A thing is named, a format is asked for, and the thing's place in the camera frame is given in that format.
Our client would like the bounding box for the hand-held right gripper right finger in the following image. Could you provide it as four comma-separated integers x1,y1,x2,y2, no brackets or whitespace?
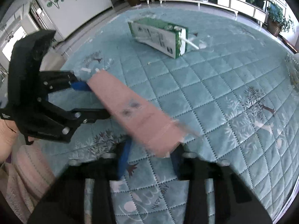
170,143,272,224

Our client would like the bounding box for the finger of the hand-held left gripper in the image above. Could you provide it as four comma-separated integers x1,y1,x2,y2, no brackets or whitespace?
39,69,92,97
44,100,112,127

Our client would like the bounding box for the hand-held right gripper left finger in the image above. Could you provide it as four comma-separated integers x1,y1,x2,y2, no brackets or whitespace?
27,142,132,224

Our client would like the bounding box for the long pink cardboard box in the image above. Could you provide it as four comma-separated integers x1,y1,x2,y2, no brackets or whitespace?
87,69,201,158

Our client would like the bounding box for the person's left hand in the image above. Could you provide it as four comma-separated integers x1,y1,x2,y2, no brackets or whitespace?
0,119,19,164

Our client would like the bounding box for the window with blinds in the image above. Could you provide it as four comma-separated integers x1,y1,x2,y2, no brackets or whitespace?
0,24,27,59

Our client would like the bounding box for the glass sliding door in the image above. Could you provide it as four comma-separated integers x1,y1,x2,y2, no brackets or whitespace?
28,0,57,41

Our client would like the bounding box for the teal quilted mat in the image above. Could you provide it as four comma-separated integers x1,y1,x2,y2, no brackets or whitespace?
44,7,299,224

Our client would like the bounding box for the green and white carton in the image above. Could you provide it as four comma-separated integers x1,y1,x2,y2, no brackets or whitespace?
128,19,200,59

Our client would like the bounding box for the person's left leg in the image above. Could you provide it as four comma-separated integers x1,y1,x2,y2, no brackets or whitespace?
0,145,57,224

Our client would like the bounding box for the floor plant in wicker pot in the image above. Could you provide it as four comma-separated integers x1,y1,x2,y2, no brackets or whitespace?
266,3,295,37

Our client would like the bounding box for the lotus wall decal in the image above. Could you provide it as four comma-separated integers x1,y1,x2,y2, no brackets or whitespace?
43,0,65,10

